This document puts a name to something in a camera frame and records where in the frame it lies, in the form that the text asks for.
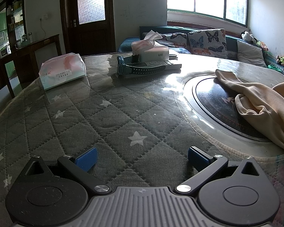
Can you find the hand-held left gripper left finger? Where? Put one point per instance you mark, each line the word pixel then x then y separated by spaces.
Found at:
pixel 86 159

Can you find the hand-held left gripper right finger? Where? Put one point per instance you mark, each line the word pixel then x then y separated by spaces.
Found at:
pixel 197 157

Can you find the cream garment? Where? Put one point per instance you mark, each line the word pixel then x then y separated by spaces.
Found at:
pixel 262 113

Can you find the round black hot plate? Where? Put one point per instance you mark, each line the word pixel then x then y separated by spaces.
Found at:
pixel 210 99

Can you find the sealed tissue pack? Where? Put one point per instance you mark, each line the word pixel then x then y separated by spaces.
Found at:
pixel 61 72

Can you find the grey remote control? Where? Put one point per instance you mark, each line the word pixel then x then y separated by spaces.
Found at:
pixel 171 65

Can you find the dark blue tray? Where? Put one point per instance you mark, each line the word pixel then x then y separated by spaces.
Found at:
pixel 123 66

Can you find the blue butterfly pillow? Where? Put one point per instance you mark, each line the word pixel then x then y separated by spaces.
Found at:
pixel 182 50

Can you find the open tissue pack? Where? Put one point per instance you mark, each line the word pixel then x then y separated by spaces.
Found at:
pixel 151 52

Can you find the square butterfly cushion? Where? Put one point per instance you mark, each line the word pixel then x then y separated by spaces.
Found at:
pixel 206 42

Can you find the grey cushion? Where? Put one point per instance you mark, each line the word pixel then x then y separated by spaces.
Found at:
pixel 249 53

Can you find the green bowl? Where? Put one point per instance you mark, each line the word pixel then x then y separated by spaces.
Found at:
pixel 274 67

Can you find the long butterfly cushion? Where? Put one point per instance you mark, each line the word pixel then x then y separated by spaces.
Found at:
pixel 176 39

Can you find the dark wooden door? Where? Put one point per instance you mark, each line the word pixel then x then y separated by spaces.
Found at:
pixel 90 36

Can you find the blue armrest throw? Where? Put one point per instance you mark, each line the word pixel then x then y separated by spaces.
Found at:
pixel 127 43

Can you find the dark wooden sideboard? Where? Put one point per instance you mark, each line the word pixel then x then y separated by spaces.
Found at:
pixel 37 46

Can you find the pink green plush toy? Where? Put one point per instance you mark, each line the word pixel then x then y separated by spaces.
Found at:
pixel 262 46

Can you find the blue sofa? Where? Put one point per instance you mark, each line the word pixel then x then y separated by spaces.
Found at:
pixel 177 29

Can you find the panda plush toy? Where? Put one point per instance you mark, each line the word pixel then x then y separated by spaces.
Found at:
pixel 247 36

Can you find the silver microwave oven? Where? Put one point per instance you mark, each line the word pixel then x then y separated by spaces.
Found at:
pixel 4 51

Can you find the dark wooden display cabinet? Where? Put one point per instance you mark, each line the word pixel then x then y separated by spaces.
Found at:
pixel 11 16

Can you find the wall socket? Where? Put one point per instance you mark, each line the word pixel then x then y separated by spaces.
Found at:
pixel 43 18

